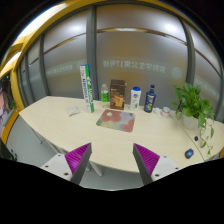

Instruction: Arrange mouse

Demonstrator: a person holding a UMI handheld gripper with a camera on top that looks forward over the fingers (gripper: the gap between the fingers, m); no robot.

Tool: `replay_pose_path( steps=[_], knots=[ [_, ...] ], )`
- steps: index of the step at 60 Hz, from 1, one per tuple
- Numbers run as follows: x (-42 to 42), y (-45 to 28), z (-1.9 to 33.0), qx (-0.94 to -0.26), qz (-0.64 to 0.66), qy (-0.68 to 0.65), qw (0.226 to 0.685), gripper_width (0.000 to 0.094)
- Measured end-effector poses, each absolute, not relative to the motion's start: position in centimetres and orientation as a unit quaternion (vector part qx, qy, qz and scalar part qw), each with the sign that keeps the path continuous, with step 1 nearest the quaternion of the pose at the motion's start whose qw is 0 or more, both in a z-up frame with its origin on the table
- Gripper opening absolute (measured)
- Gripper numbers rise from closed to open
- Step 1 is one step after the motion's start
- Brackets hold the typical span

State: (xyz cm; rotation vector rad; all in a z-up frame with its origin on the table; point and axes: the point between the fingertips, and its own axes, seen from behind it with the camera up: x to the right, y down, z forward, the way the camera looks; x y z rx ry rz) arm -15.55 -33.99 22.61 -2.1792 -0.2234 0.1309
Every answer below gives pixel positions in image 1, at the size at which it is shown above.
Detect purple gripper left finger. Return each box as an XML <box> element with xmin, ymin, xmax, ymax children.
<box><xmin>65</xmin><ymin>143</ymin><xmax>92</xmax><ymax>185</ymax></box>

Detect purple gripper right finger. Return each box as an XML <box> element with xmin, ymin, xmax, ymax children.
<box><xmin>133</xmin><ymin>143</ymin><xmax>160</xmax><ymax>185</ymax></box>

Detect black blue computer mouse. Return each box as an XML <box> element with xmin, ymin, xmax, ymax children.
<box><xmin>185</xmin><ymin>149</ymin><xmax>194</xmax><ymax>159</ymax></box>

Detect floral mouse pad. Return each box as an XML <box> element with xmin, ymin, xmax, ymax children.
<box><xmin>96</xmin><ymin>109</ymin><xmax>135</xmax><ymax>132</ymax></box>

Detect small white packet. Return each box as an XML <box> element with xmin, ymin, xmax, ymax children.
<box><xmin>67</xmin><ymin>106</ymin><xmax>80</xmax><ymax>116</ymax></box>

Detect small crumpled white wrapper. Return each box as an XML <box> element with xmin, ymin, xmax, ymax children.
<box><xmin>153</xmin><ymin>108</ymin><xmax>161</xmax><ymax>114</ymax></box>

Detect small white jar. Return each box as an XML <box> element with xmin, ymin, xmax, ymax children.
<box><xmin>161</xmin><ymin>107</ymin><xmax>170</xmax><ymax>118</ymax></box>

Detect green white shuttlecock tube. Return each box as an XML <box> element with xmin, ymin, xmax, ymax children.
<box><xmin>80</xmin><ymin>64</ymin><xmax>94</xmax><ymax>113</ymax></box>

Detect dark blue shampoo bottle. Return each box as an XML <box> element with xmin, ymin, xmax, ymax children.
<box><xmin>144</xmin><ymin>84</ymin><xmax>156</xmax><ymax>113</ymax></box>

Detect white lotion bottle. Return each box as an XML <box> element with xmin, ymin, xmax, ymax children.
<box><xmin>130</xmin><ymin>86</ymin><xmax>141</xmax><ymax>110</ymax></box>

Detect green potted plant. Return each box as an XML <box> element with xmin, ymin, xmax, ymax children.
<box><xmin>172</xmin><ymin>82</ymin><xmax>215</xmax><ymax>155</ymax></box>

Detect clear green-label water bottle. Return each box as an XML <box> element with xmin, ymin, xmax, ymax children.
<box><xmin>101</xmin><ymin>84</ymin><xmax>109</xmax><ymax>108</ymax></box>

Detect brown carton box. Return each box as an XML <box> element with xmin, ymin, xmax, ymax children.
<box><xmin>110</xmin><ymin>80</ymin><xmax>126</xmax><ymax>110</ymax></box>

